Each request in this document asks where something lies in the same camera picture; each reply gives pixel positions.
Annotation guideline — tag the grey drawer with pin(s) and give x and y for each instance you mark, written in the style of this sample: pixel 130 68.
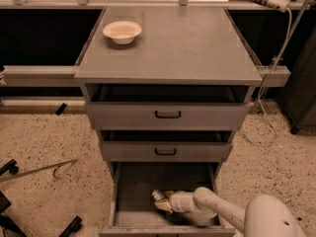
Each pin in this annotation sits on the grey drawer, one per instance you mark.
pixel 165 145
pixel 166 107
pixel 133 213

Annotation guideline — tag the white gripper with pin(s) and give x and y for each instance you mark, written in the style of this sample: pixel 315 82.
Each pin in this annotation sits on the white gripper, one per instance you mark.
pixel 177 201

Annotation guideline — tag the middle grey drawer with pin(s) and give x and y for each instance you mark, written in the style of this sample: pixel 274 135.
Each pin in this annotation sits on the middle grey drawer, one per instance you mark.
pixel 165 145

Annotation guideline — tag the silver redbull can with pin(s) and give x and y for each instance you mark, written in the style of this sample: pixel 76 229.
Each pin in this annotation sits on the silver redbull can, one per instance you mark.
pixel 158 195

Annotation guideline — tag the bottom grey drawer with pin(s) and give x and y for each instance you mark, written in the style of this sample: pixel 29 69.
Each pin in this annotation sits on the bottom grey drawer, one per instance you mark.
pixel 133 213

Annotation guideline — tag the grey drawer cabinet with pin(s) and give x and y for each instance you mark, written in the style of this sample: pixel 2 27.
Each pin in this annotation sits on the grey drawer cabinet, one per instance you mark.
pixel 177 46

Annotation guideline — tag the top grey drawer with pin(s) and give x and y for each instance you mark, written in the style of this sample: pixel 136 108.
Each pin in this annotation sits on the top grey drawer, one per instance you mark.
pixel 166 107

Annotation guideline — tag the grey horizontal rail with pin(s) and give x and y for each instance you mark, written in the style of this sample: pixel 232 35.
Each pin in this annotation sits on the grey horizontal rail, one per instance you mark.
pixel 39 76

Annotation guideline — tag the small black floor bracket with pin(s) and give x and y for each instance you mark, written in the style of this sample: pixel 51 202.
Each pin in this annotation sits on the small black floor bracket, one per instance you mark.
pixel 61 109

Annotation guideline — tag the white paper bowl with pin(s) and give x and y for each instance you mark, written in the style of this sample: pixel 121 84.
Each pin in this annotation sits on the white paper bowl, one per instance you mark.
pixel 122 32

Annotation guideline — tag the metal rod with hook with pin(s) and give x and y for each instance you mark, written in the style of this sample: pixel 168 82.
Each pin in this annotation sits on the metal rod with hook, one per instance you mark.
pixel 34 171

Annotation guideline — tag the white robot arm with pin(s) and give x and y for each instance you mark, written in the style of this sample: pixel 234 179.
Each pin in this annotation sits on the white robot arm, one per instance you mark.
pixel 264 215

